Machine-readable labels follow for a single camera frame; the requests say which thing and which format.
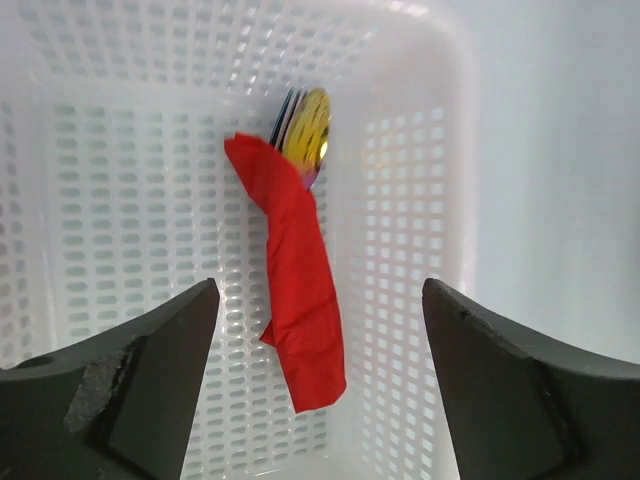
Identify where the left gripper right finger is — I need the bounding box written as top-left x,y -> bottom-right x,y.
422,278 -> 639,479

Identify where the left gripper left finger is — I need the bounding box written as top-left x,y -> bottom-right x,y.
1,279 -> 219,479

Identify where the white plastic basket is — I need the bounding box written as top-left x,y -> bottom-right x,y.
1,1 -> 479,479

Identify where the iridescent fork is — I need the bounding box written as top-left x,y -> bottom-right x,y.
269,88 -> 301,148

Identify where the iridescent spoon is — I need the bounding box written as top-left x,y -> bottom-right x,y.
281,87 -> 331,189

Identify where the red paper napkin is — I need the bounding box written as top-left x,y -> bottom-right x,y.
224,133 -> 346,413

